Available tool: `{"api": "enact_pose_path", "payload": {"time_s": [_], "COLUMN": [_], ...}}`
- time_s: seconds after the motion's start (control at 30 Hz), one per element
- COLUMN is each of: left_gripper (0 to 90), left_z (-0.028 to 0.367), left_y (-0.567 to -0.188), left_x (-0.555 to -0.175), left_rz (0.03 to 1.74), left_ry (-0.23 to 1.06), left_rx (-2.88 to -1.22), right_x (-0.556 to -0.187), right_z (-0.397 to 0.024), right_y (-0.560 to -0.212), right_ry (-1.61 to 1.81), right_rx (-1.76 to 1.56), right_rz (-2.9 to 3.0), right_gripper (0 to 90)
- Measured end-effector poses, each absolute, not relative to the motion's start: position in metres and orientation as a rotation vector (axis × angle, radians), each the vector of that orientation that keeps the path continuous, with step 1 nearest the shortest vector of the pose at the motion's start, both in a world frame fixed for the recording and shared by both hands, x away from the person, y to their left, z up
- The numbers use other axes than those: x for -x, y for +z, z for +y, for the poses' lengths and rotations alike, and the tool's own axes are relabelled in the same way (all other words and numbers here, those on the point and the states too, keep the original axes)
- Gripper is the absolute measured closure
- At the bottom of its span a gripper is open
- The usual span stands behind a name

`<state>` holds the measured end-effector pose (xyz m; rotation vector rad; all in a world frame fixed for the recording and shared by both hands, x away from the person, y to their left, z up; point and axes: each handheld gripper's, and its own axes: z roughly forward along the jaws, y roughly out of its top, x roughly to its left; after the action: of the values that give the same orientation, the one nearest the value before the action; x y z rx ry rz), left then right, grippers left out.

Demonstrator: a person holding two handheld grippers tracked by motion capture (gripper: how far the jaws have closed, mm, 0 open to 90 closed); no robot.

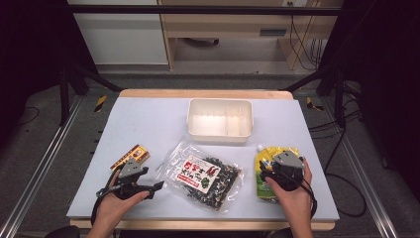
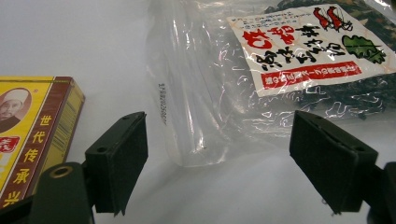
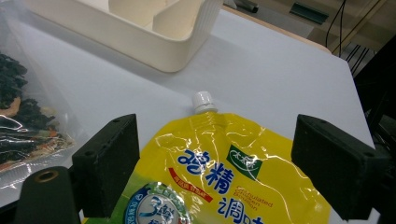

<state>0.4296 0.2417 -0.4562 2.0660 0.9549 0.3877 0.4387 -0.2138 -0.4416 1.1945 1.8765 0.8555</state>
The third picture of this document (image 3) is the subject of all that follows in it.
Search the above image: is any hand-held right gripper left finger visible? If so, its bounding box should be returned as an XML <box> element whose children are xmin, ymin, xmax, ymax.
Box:
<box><xmin>72</xmin><ymin>113</ymin><xmax>140</xmax><ymax>218</ymax></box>

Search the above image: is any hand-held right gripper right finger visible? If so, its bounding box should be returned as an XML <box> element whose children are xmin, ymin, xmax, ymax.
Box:
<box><xmin>290</xmin><ymin>114</ymin><xmax>390</xmax><ymax>221</ymax></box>

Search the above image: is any clear bag of dried seaweed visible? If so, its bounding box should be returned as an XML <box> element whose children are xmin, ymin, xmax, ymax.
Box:
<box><xmin>0</xmin><ymin>6</ymin><xmax>85</xmax><ymax>190</ymax></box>

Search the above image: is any yellow spout pouch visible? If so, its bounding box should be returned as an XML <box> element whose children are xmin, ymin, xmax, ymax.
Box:
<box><xmin>82</xmin><ymin>91</ymin><xmax>332</xmax><ymax>224</ymax></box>

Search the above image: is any cream plastic storage box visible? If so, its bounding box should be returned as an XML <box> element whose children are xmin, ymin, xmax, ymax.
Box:
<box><xmin>26</xmin><ymin>0</ymin><xmax>224</xmax><ymax>74</ymax></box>

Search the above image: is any wooden desk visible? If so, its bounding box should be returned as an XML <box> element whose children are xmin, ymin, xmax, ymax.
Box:
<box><xmin>223</xmin><ymin>0</ymin><xmax>396</xmax><ymax>63</ymax></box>

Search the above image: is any black desk cable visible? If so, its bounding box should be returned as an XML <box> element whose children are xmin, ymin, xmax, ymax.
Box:
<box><xmin>325</xmin><ymin>0</ymin><xmax>375</xmax><ymax>76</ymax></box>

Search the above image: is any dark drawer handle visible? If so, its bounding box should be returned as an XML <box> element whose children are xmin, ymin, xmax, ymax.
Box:
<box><xmin>289</xmin><ymin>2</ymin><xmax>330</xmax><ymax>25</ymax></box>

